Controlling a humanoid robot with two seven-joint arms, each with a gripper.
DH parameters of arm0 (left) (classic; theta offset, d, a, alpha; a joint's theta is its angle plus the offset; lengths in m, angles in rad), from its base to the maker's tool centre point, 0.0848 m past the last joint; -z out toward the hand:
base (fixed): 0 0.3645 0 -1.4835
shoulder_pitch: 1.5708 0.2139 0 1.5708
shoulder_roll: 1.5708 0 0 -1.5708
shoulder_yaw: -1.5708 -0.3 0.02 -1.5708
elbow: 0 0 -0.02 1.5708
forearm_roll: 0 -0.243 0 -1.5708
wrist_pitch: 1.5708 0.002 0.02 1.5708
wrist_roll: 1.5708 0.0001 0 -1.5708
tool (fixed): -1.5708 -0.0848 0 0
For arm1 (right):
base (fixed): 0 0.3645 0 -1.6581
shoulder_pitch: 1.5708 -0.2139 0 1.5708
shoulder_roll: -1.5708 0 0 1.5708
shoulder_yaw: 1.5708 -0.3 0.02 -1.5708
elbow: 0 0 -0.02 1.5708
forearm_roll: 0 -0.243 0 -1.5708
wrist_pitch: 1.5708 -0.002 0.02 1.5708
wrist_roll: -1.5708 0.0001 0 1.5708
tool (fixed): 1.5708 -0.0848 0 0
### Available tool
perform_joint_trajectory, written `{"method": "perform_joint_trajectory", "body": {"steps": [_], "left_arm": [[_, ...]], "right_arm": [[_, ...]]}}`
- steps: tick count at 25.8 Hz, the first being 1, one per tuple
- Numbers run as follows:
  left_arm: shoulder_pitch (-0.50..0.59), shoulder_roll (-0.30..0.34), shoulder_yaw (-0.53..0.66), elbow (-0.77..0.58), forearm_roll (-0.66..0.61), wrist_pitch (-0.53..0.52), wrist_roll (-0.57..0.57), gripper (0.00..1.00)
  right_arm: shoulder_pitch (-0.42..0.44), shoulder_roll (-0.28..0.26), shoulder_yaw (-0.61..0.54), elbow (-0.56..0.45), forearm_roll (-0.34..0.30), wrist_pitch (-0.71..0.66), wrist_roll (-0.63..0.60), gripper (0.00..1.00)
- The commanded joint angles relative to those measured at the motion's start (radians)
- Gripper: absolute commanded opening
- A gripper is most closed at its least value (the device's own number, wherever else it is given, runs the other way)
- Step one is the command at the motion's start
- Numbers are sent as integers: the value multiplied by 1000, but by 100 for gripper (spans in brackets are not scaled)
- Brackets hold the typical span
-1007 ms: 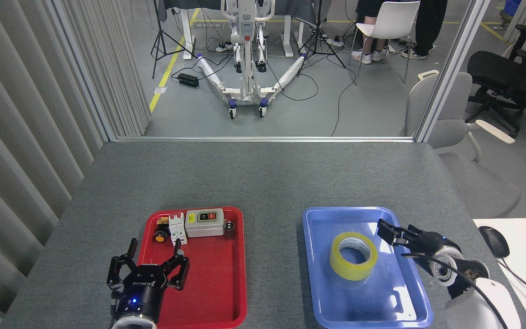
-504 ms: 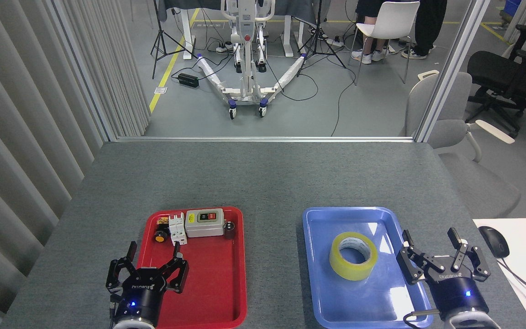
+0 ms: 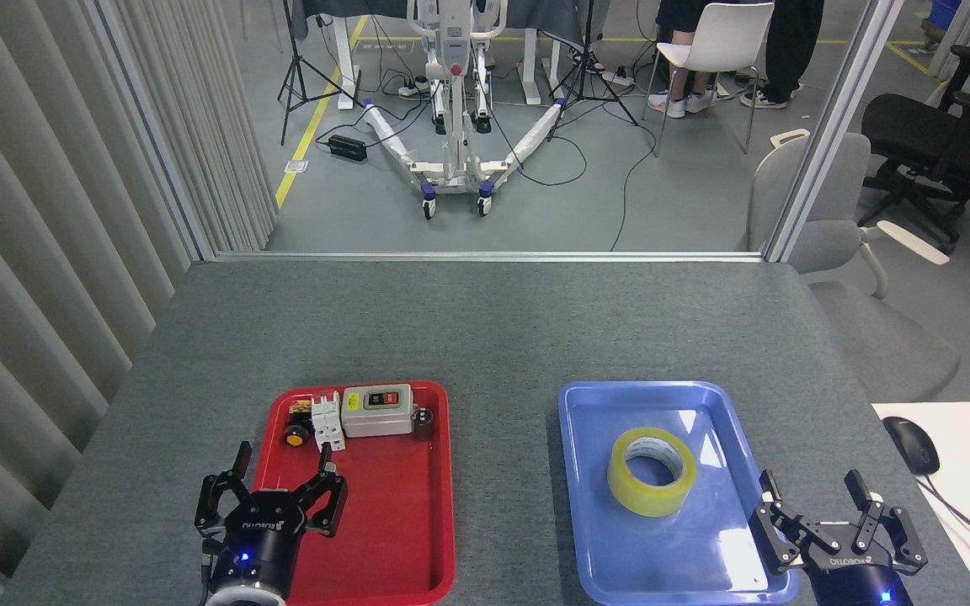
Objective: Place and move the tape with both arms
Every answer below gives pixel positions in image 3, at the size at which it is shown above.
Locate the orange push button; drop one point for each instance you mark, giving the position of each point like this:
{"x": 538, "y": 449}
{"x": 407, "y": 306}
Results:
{"x": 295, "y": 438}

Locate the blue plastic tray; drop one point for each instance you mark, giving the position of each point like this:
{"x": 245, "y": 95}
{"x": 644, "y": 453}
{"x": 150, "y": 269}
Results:
{"x": 603, "y": 555}

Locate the black office chair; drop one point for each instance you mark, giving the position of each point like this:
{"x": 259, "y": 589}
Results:
{"x": 914, "y": 135}

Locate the blue bin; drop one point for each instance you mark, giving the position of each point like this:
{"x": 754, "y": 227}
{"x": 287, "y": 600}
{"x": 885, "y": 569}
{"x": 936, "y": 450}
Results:
{"x": 946, "y": 13}

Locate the black computer mouse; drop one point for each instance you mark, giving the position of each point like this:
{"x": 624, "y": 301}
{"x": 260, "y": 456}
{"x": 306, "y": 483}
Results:
{"x": 910, "y": 442}

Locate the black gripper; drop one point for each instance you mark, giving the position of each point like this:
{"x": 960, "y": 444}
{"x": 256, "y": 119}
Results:
{"x": 258, "y": 551}
{"x": 855, "y": 581}

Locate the white stand on wheels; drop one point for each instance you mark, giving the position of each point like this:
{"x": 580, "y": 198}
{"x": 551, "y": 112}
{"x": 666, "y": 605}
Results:
{"x": 455, "y": 164}

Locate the white circuit breaker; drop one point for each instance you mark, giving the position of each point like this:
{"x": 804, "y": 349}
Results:
{"x": 329, "y": 425}

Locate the red plastic tray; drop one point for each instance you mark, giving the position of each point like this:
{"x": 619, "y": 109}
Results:
{"x": 392, "y": 522}

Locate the black tripod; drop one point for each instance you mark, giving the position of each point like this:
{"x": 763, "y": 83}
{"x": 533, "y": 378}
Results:
{"x": 293, "y": 59}
{"x": 588, "y": 67}

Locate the silver frame rail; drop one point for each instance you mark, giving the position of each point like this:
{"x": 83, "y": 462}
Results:
{"x": 493, "y": 256}

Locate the standing person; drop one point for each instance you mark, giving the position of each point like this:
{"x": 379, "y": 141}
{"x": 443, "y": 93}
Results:
{"x": 788, "y": 50}

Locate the dark round knob switch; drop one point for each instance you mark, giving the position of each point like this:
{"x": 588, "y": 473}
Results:
{"x": 423, "y": 425}

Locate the black power adapter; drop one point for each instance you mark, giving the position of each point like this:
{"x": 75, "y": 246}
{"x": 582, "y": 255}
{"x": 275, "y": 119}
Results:
{"x": 347, "y": 147}

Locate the grey office chair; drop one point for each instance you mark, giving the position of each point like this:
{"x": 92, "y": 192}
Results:
{"x": 830, "y": 252}

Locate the small brass terminal part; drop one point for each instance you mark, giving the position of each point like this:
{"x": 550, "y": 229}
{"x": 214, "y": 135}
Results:
{"x": 300, "y": 408}

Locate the silver frame post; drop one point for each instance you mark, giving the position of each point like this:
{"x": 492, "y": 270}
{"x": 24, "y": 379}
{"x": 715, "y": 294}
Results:
{"x": 830, "y": 126}

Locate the white plastic chair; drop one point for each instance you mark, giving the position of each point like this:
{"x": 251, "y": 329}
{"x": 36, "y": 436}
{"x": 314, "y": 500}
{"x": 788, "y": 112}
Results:
{"x": 725, "y": 34}

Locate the yellow tape roll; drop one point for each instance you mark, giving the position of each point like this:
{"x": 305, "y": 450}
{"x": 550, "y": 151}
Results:
{"x": 624, "y": 492}

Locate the grey push button switch box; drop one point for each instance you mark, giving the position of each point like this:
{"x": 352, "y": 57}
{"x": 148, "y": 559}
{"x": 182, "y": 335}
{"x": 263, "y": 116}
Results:
{"x": 375, "y": 417}

